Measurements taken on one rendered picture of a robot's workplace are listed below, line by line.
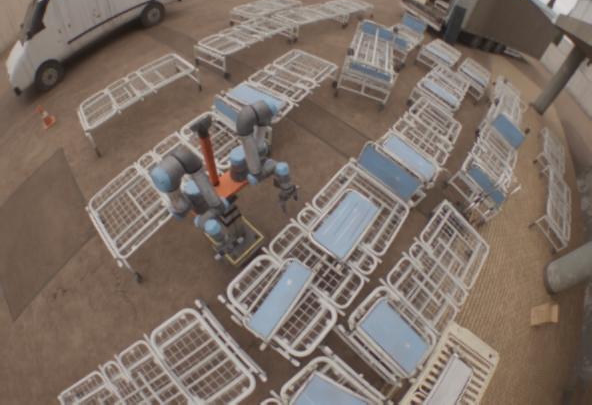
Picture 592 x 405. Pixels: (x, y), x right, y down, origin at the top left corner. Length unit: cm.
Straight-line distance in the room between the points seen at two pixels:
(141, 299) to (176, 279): 48
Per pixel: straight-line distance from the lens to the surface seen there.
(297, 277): 219
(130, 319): 303
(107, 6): 751
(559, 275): 529
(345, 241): 234
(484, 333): 393
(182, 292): 281
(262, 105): 135
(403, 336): 243
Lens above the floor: 266
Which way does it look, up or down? 56 degrees down
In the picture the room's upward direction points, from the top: 13 degrees clockwise
